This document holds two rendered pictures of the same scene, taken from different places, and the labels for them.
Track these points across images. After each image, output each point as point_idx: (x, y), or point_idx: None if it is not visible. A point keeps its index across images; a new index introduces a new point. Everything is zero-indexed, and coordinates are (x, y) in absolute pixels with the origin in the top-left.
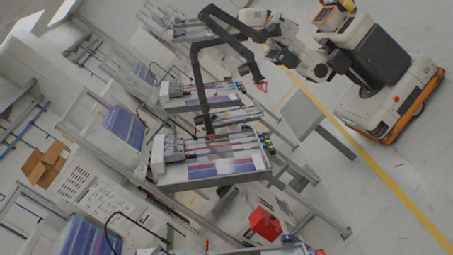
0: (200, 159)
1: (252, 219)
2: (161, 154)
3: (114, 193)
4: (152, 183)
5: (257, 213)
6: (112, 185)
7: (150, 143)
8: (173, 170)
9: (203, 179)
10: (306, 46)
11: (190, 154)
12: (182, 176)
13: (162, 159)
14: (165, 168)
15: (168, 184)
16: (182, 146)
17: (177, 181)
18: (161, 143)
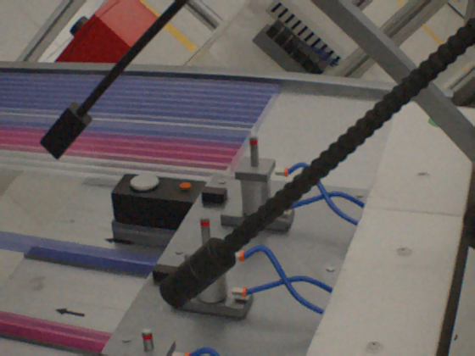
0: (103, 217)
1: (140, 26)
2: (395, 165)
3: None
4: (473, 72)
5: (118, 8)
6: None
7: (470, 248)
8: (333, 179)
9: (206, 67)
10: None
11: (166, 180)
12: (295, 125)
13: (396, 116)
14: None
15: (392, 84)
16: (170, 257)
17: (344, 81)
18: (353, 300)
